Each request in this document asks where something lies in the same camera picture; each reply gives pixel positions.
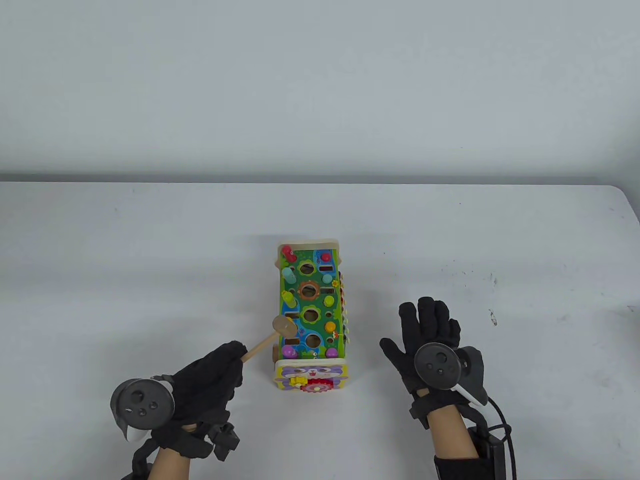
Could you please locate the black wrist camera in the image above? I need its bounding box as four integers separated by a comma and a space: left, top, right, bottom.
210, 422, 241, 463

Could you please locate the person's right hand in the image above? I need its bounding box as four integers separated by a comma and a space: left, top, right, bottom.
379, 296, 488, 430

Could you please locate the person's right forearm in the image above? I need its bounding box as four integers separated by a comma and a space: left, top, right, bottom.
427, 410, 478, 458

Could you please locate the person's left forearm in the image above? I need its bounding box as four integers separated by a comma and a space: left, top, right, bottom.
147, 447, 191, 480

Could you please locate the colourful wooden whack-a-mole toy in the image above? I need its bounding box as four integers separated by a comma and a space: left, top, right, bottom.
271, 239, 349, 396

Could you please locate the small wooden hammer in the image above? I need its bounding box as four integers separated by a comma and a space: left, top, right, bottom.
240, 315, 297, 362

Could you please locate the black round tracker controller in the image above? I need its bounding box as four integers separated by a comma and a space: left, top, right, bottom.
111, 378, 176, 443
414, 342, 488, 407

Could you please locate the person's left hand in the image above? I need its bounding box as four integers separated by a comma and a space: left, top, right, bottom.
160, 341, 248, 458

